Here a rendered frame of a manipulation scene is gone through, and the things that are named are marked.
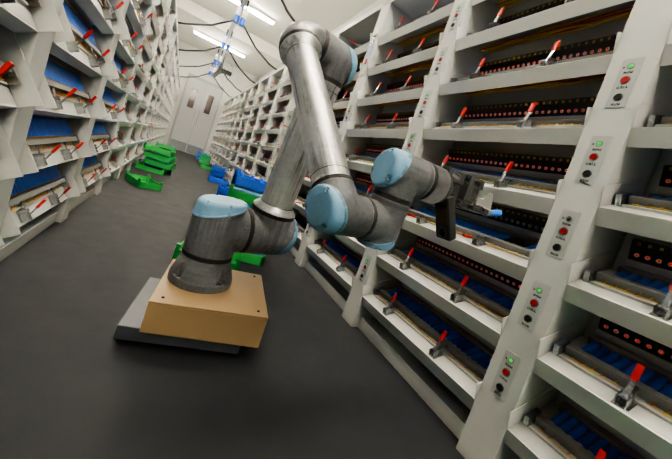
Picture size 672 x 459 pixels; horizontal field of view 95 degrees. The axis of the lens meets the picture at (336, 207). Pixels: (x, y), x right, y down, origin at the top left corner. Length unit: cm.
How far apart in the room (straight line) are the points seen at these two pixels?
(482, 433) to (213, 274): 85
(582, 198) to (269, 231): 86
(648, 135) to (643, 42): 24
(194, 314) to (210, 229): 23
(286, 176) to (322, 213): 45
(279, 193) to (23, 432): 73
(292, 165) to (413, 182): 45
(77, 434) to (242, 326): 38
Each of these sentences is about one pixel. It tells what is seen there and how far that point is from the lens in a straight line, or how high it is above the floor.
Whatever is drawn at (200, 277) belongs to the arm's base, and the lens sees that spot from 100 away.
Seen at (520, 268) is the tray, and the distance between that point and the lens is 99.
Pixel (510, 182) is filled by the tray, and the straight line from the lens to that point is 115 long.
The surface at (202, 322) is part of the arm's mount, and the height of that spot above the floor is 11.
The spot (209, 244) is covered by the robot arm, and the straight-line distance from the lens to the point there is 97.
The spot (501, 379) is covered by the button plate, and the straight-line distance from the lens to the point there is 101.
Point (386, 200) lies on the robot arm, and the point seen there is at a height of 58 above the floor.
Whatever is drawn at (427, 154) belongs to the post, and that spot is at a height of 84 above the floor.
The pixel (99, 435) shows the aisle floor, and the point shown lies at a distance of 83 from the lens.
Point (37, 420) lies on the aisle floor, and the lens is 87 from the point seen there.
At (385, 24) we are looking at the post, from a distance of 222.
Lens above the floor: 58
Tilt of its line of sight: 4 degrees down
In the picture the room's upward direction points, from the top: 19 degrees clockwise
